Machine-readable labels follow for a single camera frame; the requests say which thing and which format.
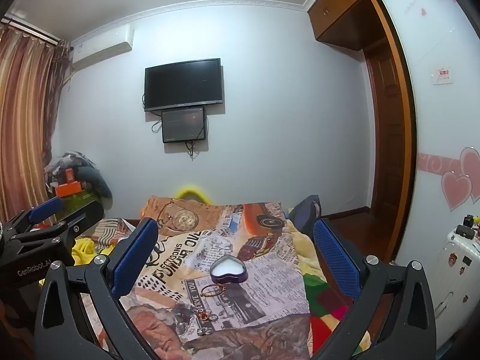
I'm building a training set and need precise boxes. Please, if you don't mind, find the green patterned box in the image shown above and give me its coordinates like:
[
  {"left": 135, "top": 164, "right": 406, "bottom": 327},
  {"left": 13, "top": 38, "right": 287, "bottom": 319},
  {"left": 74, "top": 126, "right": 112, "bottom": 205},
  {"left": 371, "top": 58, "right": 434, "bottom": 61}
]
[{"left": 56, "top": 191, "right": 100, "bottom": 216}]

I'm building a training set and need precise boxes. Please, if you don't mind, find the white heart-patterned wardrobe door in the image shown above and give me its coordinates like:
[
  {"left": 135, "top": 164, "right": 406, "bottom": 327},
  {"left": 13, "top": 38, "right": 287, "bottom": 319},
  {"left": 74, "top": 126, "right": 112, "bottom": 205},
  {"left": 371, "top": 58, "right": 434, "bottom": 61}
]
[{"left": 375, "top": 0, "right": 480, "bottom": 349}]

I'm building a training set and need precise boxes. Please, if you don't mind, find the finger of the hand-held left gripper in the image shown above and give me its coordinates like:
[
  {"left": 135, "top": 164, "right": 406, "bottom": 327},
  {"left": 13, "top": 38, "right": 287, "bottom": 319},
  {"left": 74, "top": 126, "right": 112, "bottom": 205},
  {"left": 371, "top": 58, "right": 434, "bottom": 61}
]
[
  {"left": 0, "top": 196, "right": 65, "bottom": 241},
  {"left": 10, "top": 200, "right": 104, "bottom": 250}
]

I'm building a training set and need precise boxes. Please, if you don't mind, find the dark blue pillow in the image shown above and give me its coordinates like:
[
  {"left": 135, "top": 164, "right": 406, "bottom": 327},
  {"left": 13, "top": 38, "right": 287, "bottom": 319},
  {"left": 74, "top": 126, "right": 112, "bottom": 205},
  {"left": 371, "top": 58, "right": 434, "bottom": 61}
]
[{"left": 287, "top": 195, "right": 323, "bottom": 242}]

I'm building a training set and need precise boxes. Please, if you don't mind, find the small black device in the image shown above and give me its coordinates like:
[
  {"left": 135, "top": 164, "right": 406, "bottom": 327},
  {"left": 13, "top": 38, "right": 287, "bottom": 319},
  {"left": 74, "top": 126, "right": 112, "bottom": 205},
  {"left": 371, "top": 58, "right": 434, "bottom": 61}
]
[{"left": 455, "top": 214, "right": 475, "bottom": 239}]

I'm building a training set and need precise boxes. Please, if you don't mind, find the black wall television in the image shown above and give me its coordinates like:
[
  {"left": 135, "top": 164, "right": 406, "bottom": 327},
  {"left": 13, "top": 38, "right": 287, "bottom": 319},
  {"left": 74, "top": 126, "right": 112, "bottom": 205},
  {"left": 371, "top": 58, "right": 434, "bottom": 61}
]
[{"left": 144, "top": 58, "right": 225, "bottom": 112}]

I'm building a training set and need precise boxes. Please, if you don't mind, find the brown wooden door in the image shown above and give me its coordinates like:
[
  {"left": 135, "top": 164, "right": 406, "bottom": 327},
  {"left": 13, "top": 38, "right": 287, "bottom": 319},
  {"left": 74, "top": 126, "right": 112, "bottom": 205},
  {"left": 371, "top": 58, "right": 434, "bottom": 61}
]
[{"left": 363, "top": 40, "right": 407, "bottom": 265}]

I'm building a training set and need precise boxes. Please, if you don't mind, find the white suitcase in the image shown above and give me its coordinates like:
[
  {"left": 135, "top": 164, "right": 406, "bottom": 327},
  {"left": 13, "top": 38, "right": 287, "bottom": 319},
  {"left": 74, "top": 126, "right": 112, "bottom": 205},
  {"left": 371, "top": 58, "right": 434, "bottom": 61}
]
[{"left": 422, "top": 229, "right": 480, "bottom": 347}]

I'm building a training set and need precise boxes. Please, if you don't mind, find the wooden overhead cabinet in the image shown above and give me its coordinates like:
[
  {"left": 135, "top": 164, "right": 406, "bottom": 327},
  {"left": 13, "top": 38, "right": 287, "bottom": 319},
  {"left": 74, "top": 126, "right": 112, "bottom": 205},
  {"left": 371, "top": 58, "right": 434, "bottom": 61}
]
[{"left": 307, "top": 0, "right": 383, "bottom": 52}]

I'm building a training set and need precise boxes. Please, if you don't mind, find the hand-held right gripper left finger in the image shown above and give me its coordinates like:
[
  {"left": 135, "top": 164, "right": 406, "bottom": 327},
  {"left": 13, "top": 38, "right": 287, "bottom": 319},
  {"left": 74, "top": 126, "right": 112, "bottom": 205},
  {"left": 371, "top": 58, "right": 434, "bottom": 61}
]
[{"left": 34, "top": 217, "right": 166, "bottom": 360}]

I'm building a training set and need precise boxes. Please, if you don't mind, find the white air conditioner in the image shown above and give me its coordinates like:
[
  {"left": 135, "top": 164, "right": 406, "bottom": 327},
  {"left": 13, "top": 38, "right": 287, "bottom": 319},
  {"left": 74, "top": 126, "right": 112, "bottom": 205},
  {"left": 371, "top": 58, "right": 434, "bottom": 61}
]
[{"left": 70, "top": 24, "right": 135, "bottom": 70}]

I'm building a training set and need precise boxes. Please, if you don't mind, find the multicoloured fleece blanket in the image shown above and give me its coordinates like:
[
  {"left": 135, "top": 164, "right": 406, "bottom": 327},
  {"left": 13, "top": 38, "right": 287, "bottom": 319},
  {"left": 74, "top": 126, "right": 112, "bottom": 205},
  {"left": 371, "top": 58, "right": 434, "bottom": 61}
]
[{"left": 290, "top": 221, "right": 377, "bottom": 360}]

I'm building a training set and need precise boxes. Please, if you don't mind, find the yellow plastic frame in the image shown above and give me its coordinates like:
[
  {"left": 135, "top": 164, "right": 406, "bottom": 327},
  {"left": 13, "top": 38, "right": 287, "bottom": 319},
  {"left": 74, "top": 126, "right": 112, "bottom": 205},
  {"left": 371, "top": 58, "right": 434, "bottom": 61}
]
[{"left": 175, "top": 185, "right": 214, "bottom": 205}]

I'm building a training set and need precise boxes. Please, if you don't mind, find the purple heart-shaped tin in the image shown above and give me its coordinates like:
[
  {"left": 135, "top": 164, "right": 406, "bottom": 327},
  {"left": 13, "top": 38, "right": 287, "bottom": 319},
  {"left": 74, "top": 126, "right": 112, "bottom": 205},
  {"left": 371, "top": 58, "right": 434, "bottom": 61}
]
[{"left": 210, "top": 255, "right": 248, "bottom": 284}]

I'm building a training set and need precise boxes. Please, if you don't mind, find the small black wall monitor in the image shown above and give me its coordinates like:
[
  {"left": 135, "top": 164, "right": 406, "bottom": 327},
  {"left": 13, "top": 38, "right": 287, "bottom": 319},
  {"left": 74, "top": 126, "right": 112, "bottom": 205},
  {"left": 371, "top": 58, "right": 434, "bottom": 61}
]
[{"left": 161, "top": 107, "right": 208, "bottom": 144}]

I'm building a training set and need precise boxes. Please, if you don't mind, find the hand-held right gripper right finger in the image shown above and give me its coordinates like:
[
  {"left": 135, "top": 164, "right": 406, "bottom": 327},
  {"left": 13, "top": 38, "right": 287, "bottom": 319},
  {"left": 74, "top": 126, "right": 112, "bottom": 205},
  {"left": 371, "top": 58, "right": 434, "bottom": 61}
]
[{"left": 310, "top": 217, "right": 437, "bottom": 360}]

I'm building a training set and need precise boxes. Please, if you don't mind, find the orange box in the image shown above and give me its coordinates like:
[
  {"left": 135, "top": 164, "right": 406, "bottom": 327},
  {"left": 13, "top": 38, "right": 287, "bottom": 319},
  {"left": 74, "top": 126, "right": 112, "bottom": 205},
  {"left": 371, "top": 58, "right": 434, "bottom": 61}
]
[{"left": 54, "top": 181, "right": 83, "bottom": 198}]

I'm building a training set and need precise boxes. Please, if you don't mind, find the striped brown curtain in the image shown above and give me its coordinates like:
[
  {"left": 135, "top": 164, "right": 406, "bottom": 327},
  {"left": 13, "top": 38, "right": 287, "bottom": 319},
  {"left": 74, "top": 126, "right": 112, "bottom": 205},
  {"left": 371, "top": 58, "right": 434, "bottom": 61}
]
[{"left": 0, "top": 19, "right": 73, "bottom": 229}]

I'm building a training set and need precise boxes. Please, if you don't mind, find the pile of clutter with orange box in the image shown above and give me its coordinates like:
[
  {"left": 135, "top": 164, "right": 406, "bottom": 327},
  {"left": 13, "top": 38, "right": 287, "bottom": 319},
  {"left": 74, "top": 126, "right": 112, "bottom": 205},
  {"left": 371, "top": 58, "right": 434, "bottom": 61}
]
[{"left": 44, "top": 152, "right": 113, "bottom": 205}]

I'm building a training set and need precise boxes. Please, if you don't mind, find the newspaper print blanket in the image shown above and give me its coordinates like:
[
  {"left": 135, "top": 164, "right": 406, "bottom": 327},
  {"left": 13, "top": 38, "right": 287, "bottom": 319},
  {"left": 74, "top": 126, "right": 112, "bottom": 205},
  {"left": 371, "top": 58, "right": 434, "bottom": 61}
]
[{"left": 80, "top": 195, "right": 314, "bottom": 360}]

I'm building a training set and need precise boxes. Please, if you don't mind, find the braided orange bracelet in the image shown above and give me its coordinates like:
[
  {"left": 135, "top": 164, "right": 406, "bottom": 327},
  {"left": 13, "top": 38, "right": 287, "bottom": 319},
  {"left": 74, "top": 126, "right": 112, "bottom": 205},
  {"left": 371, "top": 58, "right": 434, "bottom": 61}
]
[{"left": 202, "top": 284, "right": 228, "bottom": 298}]

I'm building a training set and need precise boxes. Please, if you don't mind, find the white and red sticker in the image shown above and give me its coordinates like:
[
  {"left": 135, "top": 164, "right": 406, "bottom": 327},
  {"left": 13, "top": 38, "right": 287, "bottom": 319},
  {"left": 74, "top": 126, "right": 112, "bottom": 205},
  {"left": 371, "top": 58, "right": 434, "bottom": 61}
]
[{"left": 430, "top": 65, "right": 455, "bottom": 85}]

